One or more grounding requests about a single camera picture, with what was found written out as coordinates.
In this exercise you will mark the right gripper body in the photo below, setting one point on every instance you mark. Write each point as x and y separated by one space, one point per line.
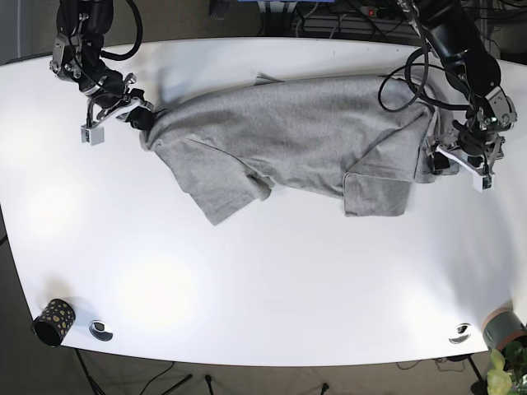
92 131

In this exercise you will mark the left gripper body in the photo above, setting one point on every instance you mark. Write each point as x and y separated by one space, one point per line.
475 152

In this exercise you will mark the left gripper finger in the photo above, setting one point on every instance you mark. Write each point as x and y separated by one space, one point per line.
439 164

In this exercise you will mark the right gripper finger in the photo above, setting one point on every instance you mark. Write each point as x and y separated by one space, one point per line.
139 119

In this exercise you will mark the grey T-shirt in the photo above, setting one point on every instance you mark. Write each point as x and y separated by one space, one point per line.
355 138

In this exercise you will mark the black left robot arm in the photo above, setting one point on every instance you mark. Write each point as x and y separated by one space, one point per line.
446 31

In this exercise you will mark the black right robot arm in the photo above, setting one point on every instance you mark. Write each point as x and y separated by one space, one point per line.
78 57

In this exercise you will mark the grey plant pot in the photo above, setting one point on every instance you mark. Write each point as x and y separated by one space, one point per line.
502 327

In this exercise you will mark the right silver table grommet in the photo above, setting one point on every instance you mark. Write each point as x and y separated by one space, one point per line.
460 333

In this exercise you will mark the silver table grommet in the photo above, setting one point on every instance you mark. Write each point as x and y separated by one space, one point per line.
101 331
460 333

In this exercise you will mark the left silver table grommet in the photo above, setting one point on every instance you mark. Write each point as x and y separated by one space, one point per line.
101 331

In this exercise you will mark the black dotted cup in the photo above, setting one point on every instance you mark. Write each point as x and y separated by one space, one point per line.
54 322

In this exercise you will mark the green potted plant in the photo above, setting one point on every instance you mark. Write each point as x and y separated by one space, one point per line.
508 372

